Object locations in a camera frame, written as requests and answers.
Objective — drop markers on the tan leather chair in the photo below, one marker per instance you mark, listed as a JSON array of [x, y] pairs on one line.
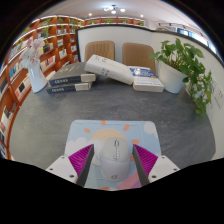
[[100, 50], [136, 55]]

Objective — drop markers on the white computer mouse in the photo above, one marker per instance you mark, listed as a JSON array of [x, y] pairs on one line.
[[115, 161]]

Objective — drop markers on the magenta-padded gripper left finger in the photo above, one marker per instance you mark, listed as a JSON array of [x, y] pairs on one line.
[[63, 166]]

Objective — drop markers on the white thick book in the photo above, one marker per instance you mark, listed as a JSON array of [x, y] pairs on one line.
[[108, 70]]

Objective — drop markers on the dark hardcover book gold emblem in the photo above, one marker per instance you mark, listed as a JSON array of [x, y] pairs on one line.
[[68, 75]]

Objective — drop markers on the white wall socket plate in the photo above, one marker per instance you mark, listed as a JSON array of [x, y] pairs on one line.
[[215, 88], [220, 100]]

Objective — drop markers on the orange wooden bookshelf unit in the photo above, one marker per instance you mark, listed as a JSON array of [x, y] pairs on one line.
[[16, 76]]

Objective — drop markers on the white pitcher vase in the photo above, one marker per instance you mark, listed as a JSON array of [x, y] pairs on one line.
[[37, 80]]

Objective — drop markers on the window with curtains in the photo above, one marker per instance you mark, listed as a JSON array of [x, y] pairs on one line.
[[196, 36]]

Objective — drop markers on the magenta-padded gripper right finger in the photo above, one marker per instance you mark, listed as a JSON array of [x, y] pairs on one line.
[[161, 166]]

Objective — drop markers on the green potted plant white pot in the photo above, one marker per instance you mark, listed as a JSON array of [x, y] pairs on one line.
[[173, 76]]

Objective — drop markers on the pastel sun print mouse pad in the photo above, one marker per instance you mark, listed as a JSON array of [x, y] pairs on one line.
[[100, 131]]

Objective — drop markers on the blue and white book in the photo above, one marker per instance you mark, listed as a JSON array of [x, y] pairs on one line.
[[146, 80]]

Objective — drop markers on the ceiling lamp with round bulbs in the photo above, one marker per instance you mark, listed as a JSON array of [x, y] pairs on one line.
[[114, 9]]

